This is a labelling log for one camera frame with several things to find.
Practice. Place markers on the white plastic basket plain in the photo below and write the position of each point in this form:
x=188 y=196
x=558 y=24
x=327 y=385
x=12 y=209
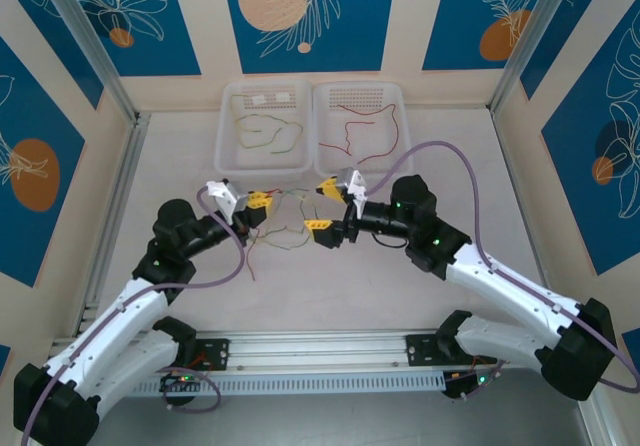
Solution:
x=370 y=138

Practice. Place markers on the white sticker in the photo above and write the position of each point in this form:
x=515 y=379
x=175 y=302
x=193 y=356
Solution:
x=258 y=99

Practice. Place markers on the aluminium frame post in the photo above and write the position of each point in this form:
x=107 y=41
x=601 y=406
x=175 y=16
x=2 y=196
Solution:
x=531 y=31
x=83 y=31

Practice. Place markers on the wrist camera box silver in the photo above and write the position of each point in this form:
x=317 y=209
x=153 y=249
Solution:
x=225 y=198
x=355 y=182

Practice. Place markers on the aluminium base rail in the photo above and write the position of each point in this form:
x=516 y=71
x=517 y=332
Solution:
x=320 y=346

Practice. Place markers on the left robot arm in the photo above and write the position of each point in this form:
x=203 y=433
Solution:
x=110 y=326

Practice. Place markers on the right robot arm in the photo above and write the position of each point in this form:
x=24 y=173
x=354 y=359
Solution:
x=510 y=286

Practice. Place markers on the right wrist camera box silver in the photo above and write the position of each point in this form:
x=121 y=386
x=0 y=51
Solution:
x=355 y=182

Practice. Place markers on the white plastic basket with stickers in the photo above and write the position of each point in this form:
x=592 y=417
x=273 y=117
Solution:
x=260 y=162

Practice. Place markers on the aluminium side rail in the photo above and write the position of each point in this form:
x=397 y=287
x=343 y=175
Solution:
x=130 y=166
x=500 y=131

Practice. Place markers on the grey metal panel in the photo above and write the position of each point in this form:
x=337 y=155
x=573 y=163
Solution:
x=320 y=421

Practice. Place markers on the left wrist camera box silver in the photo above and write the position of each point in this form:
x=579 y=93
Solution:
x=225 y=198

